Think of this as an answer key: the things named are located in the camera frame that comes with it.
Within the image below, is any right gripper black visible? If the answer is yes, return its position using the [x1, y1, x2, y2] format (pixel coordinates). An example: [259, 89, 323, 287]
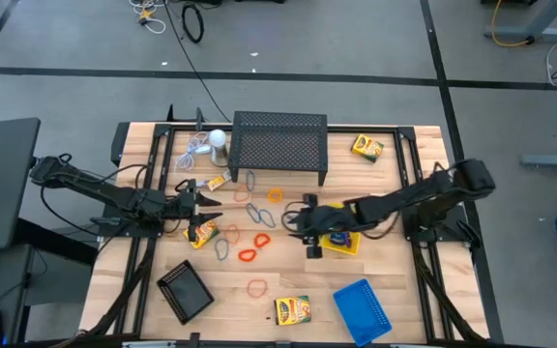
[287, 192, 360, 259]

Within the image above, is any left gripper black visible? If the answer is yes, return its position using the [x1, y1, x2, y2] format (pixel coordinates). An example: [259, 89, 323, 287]
[160, 178, 223, 243]

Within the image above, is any small yellow crayon pack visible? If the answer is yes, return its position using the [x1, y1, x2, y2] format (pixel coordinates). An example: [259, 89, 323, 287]
[206, 171, 234, 192]

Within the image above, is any yellow plastic slotted basket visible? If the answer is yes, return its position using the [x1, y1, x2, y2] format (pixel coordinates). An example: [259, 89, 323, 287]
[319, 201, 362, 256]

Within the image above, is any yellow crayon box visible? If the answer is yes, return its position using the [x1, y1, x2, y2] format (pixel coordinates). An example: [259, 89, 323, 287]
[350, 133, 385, 163]
[273, 295, 312, 327]
[183, 217, 220, 250]

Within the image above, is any black mesh tray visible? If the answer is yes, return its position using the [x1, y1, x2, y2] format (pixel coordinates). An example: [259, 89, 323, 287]
[156, 259, 216, 326]

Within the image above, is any blue plastic tray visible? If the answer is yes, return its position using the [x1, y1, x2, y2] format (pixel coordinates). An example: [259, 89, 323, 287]
[332, 278, 394, 348]

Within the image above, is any black mesh desk riser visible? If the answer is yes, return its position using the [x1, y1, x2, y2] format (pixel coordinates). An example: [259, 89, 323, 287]
[227, 110, 330, 188]

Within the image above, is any black desk foot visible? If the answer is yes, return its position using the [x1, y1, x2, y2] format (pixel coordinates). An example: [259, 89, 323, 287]
[15, 217, 99, 266]

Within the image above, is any grey desk foot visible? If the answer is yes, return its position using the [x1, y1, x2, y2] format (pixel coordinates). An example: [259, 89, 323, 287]
[521, 150, 557, 170]

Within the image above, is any wooden bulb base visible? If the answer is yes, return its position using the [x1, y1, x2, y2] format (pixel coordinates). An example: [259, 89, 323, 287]
[210, 144, 230, 168]

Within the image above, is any black metal table frame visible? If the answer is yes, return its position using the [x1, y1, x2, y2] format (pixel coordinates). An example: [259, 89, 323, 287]
[111, 103, 505, 348]

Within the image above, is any long black floor cable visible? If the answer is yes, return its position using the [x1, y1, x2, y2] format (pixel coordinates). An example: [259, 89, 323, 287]
[161, 0, 234, 125]

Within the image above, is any coiled black cable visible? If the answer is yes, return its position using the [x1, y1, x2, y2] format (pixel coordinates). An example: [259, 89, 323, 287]
[181, 2, 206, 44]

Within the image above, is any white cable with yellow plug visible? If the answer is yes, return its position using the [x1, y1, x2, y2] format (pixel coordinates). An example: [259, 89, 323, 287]
[128, 0, 167, 35]

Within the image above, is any yellow floor cable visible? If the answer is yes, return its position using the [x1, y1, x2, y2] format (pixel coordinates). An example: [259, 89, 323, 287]
[489, 0, 534, 48]

